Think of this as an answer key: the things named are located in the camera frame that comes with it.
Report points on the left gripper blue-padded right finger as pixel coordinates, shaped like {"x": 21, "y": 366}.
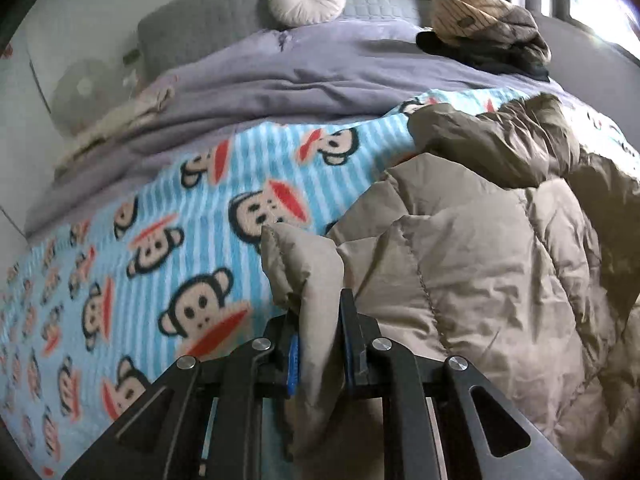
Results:
{"x": 441, "y": 419}

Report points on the white electric fan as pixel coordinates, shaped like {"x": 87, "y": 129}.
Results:
{"x": 88, "y": 90}

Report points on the cream folded cloth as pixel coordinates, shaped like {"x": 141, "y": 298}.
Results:
{"x": 133, "y": 114}

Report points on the window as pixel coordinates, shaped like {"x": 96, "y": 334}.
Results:
{"x": 615, "y": 22}

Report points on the grey bed side panel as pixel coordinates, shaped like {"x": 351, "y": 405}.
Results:
{"x": 595, "y": 72}

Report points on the grey quilted headboard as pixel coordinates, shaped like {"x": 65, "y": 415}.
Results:
{"x": 184, "y": 31}

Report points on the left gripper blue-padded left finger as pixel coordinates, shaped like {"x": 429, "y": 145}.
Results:
{"x": 200, "y": 419}

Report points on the blue monkey print blanket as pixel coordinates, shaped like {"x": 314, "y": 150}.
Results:
{"x": 101, "y": 308}

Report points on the striped beige folded clothes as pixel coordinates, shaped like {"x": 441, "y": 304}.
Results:
{"x": 496, "y": 24}

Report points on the beige quilted down jacket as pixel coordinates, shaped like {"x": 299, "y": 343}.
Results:
{"x": 510, "y": 238}

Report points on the lavender duvet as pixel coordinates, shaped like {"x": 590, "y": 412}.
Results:
{"x": 328, "y": 73}

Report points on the black folded garment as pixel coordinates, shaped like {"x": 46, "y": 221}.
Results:
{"x": 512, "y": 60}

